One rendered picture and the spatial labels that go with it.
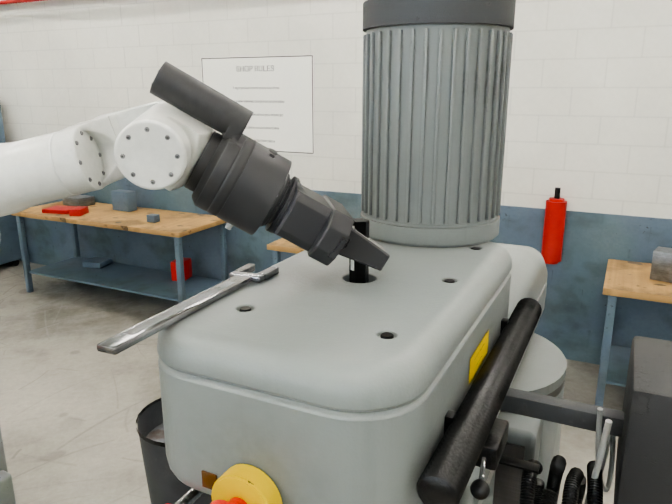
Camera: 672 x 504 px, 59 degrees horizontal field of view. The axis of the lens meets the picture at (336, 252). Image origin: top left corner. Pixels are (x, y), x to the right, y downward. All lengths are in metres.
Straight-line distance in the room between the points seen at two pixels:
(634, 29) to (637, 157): 0.87
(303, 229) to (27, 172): 0.27
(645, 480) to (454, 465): 0.45
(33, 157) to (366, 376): 0.38
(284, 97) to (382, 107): 4.77
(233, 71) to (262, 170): 5.28
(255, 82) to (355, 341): 5.28
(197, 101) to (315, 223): 0.16
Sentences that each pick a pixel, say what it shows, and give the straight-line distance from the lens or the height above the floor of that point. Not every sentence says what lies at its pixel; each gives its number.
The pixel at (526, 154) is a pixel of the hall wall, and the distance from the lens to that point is 4.86.
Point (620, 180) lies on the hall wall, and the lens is 4.82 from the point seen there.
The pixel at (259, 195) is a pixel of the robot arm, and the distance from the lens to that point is 0.59.
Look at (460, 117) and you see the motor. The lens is 0.78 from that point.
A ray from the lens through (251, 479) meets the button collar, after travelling 0.52.
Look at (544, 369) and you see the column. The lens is 1.26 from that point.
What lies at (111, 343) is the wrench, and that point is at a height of 1.90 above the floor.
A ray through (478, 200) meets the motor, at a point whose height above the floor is 1.95.
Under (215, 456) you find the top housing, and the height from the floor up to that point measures 1.79.
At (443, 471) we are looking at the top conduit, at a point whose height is 1.81.
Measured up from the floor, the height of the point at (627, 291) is 0.88.
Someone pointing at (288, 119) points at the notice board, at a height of 1.82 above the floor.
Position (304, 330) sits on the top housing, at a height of 1.89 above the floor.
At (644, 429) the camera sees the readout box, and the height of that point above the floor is 1.67.
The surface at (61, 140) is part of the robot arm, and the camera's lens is 0.64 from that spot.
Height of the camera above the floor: 2.09
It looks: 15 degrees down
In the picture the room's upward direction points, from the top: straight up
